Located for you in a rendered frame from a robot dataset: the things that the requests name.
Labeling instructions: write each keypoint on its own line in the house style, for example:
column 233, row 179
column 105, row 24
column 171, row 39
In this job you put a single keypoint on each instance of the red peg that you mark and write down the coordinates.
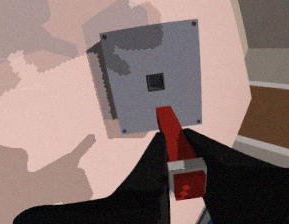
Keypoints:
column 187, row 173

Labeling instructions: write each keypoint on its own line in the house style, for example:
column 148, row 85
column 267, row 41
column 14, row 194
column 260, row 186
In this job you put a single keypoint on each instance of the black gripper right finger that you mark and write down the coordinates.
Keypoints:
column 241, row 189

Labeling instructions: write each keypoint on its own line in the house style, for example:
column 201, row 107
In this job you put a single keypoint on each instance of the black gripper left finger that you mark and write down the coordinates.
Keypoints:
column 142, row 198

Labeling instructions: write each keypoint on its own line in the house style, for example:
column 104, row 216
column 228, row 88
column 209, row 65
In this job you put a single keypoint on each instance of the grey sloped panel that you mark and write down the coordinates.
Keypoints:
column 154, row 66

